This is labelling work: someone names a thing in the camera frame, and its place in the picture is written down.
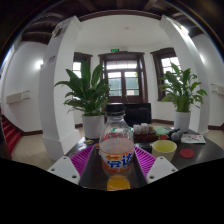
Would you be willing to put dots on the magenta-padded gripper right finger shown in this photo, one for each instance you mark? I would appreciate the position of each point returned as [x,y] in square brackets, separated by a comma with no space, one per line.
[146,161]

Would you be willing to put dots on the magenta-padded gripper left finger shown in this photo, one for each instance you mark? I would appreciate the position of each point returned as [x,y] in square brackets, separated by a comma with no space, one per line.
[80,161]

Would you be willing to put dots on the clear orange soda bottle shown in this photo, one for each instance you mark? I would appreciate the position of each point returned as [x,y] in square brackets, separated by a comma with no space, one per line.
[116,150]

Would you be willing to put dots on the small black flat box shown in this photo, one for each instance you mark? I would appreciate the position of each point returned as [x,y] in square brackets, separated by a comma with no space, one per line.
[144,145]

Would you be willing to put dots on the pale yellow plastic cup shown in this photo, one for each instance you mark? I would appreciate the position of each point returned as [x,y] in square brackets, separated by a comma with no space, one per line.
[164,151]

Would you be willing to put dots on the round printed badge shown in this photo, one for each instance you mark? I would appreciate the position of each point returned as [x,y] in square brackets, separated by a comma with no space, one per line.
[89,141]

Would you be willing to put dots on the small red ball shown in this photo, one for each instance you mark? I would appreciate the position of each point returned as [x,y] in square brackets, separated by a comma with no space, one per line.
[164,137]

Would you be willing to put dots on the tray of small white jars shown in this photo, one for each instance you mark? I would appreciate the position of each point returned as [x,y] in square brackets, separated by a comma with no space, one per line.
[144,130]

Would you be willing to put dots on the green flat pad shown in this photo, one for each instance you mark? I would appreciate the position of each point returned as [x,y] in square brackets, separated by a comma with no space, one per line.
[161,130]

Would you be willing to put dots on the grey round gadget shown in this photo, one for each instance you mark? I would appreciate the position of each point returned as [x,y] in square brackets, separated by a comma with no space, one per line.
[175,136]

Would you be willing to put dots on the flat round red coaster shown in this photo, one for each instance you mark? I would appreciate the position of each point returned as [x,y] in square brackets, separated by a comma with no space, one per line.
[187,153]

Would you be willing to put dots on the black chair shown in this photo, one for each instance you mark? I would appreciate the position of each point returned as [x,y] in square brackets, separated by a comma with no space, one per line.
[140,113]

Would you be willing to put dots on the printed paper booklet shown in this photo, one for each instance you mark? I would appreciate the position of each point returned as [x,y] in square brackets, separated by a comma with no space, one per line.
[193,139]

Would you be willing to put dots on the leafy plant in white pot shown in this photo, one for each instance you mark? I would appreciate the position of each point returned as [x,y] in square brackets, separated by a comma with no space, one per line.
[86,93]
[182,93]

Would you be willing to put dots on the red carpeted staircase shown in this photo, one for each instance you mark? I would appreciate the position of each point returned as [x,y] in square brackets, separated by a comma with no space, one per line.
[10,133]

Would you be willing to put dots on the dark wooden double door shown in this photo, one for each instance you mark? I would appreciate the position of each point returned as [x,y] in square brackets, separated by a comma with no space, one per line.
[123,80]

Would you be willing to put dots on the green exit sign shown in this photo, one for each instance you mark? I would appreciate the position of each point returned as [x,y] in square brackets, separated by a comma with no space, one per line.
[115,50]

